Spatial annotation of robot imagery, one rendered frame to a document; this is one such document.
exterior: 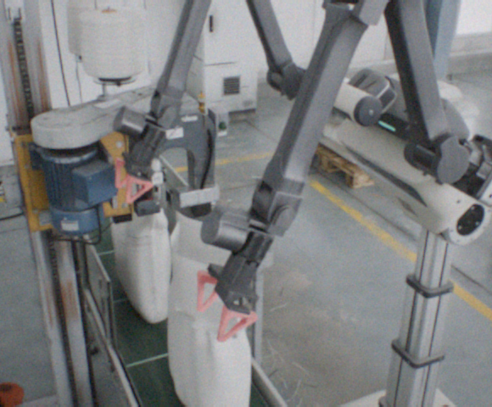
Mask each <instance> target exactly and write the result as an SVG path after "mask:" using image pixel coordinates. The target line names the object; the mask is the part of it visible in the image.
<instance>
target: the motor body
mask: <svg viewBox="0 0 492 407"><path fill-rule="evenodd" d="M97 151H98V147H97V145H96V144H94V142H91V147H90V148H88V149H87V150H85V151H81V152H79V153H67V154H66V155H62V154H61V153H52V152H50V151H48V150H47V149H46V148H43V149H42V168H43V173H44V180H45V186H46V192H47V198H48V199H49V209H50V215H51V220H52V224H53V228H54V229H55V230H56V231H57V232H60V233H62V234H65V235H68V236H81V235H86V234H89V233H92V232H94V231H96V230H98V215H97V210H96V206H94V205H93V206H89V205H88V204H87V203H85V201H82V200H81V199H79V198H77V197H76V196H75V192H74V184H73V177H72V170H73V169H76V168H79V167H81V166H82V165H84V164H89V163H91V162H93V161H97V160H98V157H97V156H96V153H97ZM99 211H100V219H101V225H102V223H103V219H104V215H103V201H102V203H101V204H100V205H99Z"/></svg>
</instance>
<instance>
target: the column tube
mask: <svg viewBox="0 0 492 407"><path fill-rule="evenodd" d="M23 3H24V4H25V16H26V22H20V23H21V29H22V36H23V41H25V52H26V59H27V65H28V71H29V77H30V84H31V94H32V102H33V107H34V115H35V117H37V116H38V115H39V114H44V113H47V112H51V111H53V105H52V99H51V91H50V85H49V78H48V70H47V65H46V58H45V51H44V44H43V38H42V24H41V18H40V10H39V4H38V0H23ZM0 65H1V69H0V70H2V74H1V75H2V76H3V78H2V80H3V86H4V89H3V90H4V97H5V102H6V106H7V112H8V122H9V124H10V127H11V130H13V133H16V136H25V135H31V128H30V123H29V117H28V111H27V102H26V99H25V88H24V87H23V81H22V75H21V68H20V58H19V53H18V46H17V41H16V34H15V28H14V23H7V19H6V14H5V7H4V1H3V0H0ZM25 218H26V217H25ZM26 224H27V229H28V234H29V240H30V245H31V256H32V261H33V266H34V271H35V277H36V282H37V288H38V292H39V299H40V304H41V310H42V320H43V325H44V330H45V336H46V341H47V347H48V351H49V356H50V360H51V366H52V373H53V383H54V388H55V394H56V399H57V406H59V407H74V404H73V398H72V392H71V386H70V380H69V373H68V369H67V363H66V357H65V351H64V339H63V334H62V327H61V322H60V315H59V310H58V305H57V299H56V292H55V286H54V280H53V269H52V264H51V263H52V262H51V257H50V252H49V245H48V241H46V239H47V234H46V230H42V231H37V232H32V233H31V232H30V228H29V225H28V221H27V219H26ZM54 247H55V253H56V259H57V266H58V271H59V278H60V283H61V289H62V295H63V302H64V313H65V319H66V326H67V332H68V339H69V345H70V350H71V356H72V362H73V368H74V374H75V386H76V393H77V399H78V404H79V407H93V406H92V393H91V386H90V382H89V373H88V365H87V352H86V346H85V339H84V332H83V326H82V325H81V312H80V305H79V299H78V292H77V285H76V278H75V266H74V259H73V252H72V245H70V242H54Z"/></svg>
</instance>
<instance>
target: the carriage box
mask: <svg viewBox="0 0 492 407"><path fill-rule="evenodd" d="M6 118H7V125H6V126H5V131H6V132H8V134H9V141H10V145H11V150H13V156H14V165H15V171H16V174H17V173H18V175H19V178H20V185H21V191H22V195H23V201H25V206H23V207H22V208H23V210H24V211H25V216H26V219H27V221H28V225H29V228H30V232H31V233H32V232H37V231H42V230H47V229H52V228H53V224H46V225H42V226H41V223H40V218H39V212H42V211H47V210H50V209H49V199H48V198H47V192H46V186H45V180H44V173H43V170H33V169H32V168H31V158H30V152H29V146H28V144H29V142H34V141H33V136H32V134H31V135H25V136H16V133H13V130H11V127H10V124H9V122H8V114H6ZM100 140H101V142H102V143H103V145H104V146H105V148H106V149H108V150H109V152H110V154H111V156H112V158H113V162H114V165H115V159H116V158H119V159H124V157H121V155H122V152H123V151H125V152H127V153H129V152H128V141H127V136H125V135H122V134H120V133H117V132H114V133H112V134H110V135H108V136H105V137H102V138H100ZM14 145H15V148H16V151H17V157H18V162H19V167H18V164H17V162H16V159H15V155H14ZM19 168H20V169H19ZM127 174H128V173H127V171H126V170H125V168H124V167H121V168H120V182H122V181H123V180H124V179H125V177H126V175H127ZM116 201H117V208H116V209H112V207H111V205H110V204H109V203H103V215H104V218H109V217H114V216H119V215H127V213H134V208H133V203H126V184H125V185H124V186H123V187H122V188H119V194H117V195H116Z"/></svg>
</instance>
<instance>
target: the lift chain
mask: <svg viewBox="0 0 492 407"><path fill-rule="evenodd" d="M16 23H19V24H20V25H16ZM14 28H15V34H16V41H17V46H18V53H19V58H20V68H21V75H22V81H23V87H24V88H25V87H26V86H29V87H28V88H25V99H26V102H27V111H28V117H29V123H30V128H31V120H32V119H31V118H34V117H35V115H34V107H33V102H32V94H31V84H30V77H29V71H28V65H27V59H26V52H25V41H23V36H22V29H21V23H20V19H14ZM17 29H20V31H17ZM18 35H21V37H18ZM18 41H22V42H18ZM21 46H22V48H23V49H20V47H21ZM20 53H25V54H20ZM21 58H25V59H21ZM22 64H25V65H22ZM24 69H26V71H23V70H24ZM23 75H28V76H27V77H24V76H23ZM25 81H27V82H25ZM28 91H30V92H28ZM27 92H28V93H27ZM28 97H31V98H28ZM27 98H28V99H27ZM29 102H31V103H29ZM29 107H32V109H29ZM30 113H32V114H30ZM31 134H32V129H31ZM49 232H50V233H49ZM46 234H47V238H50V236H52V237H53V229H47V230H46ZM48 245H49V252H50V257H51V262H52V263H51V264H52V269H53V280H54V286H55V292H56V299H57V305H58V310H59V315H60V322H61V327H62V334H63V339H64V351H65V357H66V363H67V369H68V373H69V380H70V386H71V392H72V398H73V404H74V407H79V404H78V399H77V393H76V386H75V374H74V368H73V362H72V356H71V350H70V345H69V339H68V332H67V326H66V319H65V313H63V312H64V302H63V295H62V289H61V283H60V278H59V271H58V266H57V259H56V253H55V247H54V241H52V242H50V241H48ZM50 245H52V246H50ZM51 249H53V250H51ZM53 253H54V254H53ZM53 257H54V258H53ZM53 262H55V263H53ZM54 265H56V266H54ZM54 274H57V275H54ZM55 278H56V279H55ZM57 286H58V287H57ZM59 289H60V290H59ZM57 290H58V291H57ZM58 293H60V294H58ZM59 301H62V302H59ZM61 304H62V305H61ZM59 305H60V306H59ZM61 313H62V314H61ZM61 316H63V317H61ZM63 324H64V325H63ZM63 327H65V328H63ZM64 331H65V332H64ZM65 335H66V336H65ZM65 338H66V339H65ZM67 345H68V346H67ZM65 346H66V347H65ZM67 352H69V353H67ZM67 356H69V357H67ZM70 362H71V363H70ZM68 363H69V364H68ZM70 365H71V366H70ZM70 370H72V371H70ZM70 373H71V374H70ZM71 380H73V381H71ZM73 386H74V387H73ZM73 389H74V390H73ZM74 396H75V397H74Z"/></svg>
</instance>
